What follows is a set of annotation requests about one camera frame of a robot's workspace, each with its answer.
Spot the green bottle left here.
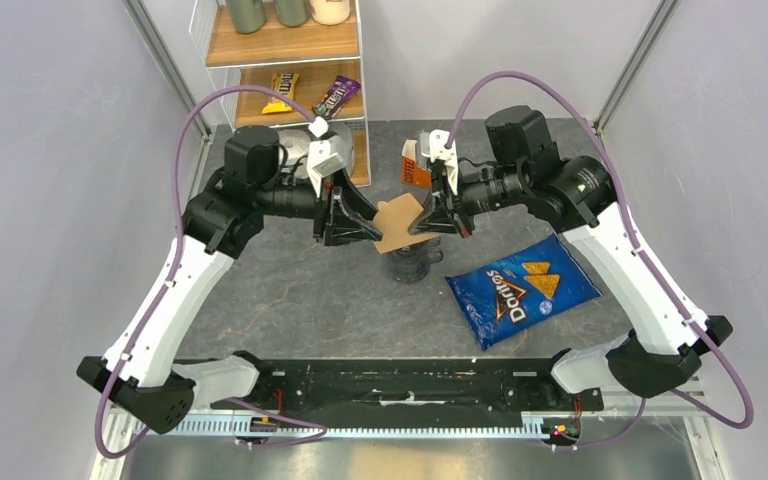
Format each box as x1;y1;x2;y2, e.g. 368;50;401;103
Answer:
225;0;266;34

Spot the green bottle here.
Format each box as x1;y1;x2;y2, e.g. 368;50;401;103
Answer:
273;0;309;28
225;0;266;34

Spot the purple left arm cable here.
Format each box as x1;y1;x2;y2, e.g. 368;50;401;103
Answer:
94;84;329;460

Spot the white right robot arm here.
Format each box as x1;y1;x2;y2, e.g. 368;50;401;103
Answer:
410;105;733;409

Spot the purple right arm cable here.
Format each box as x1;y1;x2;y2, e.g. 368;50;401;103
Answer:
443;70;755;452

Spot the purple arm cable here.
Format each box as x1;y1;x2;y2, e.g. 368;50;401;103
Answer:
94;84;329;460
443;70;755;452

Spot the white wire wooden shelf rack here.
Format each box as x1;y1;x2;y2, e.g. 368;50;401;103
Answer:
190;1;372;186

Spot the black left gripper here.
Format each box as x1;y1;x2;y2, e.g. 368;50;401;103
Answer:
253;166;381;248

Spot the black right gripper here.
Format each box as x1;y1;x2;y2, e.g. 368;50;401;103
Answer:
409;162;529;238

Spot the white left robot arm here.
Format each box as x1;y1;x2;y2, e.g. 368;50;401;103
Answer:
77;122;383;434

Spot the orange coffee filter package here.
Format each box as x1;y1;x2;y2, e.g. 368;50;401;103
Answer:
400;139;431;189

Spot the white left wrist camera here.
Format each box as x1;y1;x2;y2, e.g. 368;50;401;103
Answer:
306;117;346;199

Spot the green bottle middle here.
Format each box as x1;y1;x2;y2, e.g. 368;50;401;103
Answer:
273;0;309;28

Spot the cream pump lotion bottle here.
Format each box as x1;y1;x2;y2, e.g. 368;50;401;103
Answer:
309;0;351;26

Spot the brown paper coffee filter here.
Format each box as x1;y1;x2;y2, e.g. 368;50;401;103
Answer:
372;193;439;254

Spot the aluminium rail frame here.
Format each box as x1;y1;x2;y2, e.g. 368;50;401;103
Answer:
89;343;730;480

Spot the blue Doritos chip bag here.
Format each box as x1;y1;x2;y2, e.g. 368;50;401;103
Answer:
446;234;602;351

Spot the purple M&M's candy bag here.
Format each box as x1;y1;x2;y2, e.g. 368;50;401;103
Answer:
311;75;362;120

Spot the yellow M&M's candy bag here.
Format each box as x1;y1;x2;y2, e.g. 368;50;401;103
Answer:
261;72;300;115

